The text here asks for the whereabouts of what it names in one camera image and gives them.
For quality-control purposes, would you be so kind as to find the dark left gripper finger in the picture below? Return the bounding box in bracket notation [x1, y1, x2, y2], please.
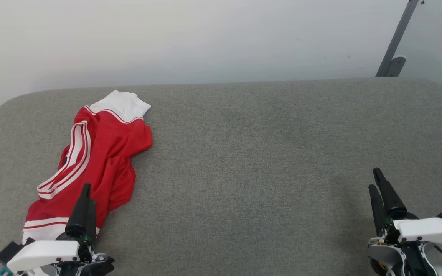
[65, 183, 91, 236]
[87, 199, 97, 241]

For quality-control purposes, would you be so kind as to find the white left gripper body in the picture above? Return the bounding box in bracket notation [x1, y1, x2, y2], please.
[6, 232, 93, 276]

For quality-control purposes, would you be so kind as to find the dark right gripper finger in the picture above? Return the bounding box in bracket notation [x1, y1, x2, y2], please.
[373, 168, 418, 222]
[368, 184, 389, 237]

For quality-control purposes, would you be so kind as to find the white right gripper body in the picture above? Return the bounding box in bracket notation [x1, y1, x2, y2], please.
[382, 217, 442, 276]

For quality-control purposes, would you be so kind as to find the red white-trimmed shirt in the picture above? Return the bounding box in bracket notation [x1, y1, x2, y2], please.
[22, 90, 153, 244]

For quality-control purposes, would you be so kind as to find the grey fabric sofa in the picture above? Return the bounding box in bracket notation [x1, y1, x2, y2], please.
[0, 78, 442, 276]

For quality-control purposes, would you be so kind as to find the grey metal support pole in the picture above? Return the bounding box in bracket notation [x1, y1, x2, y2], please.
[375, 0, 420, 77]

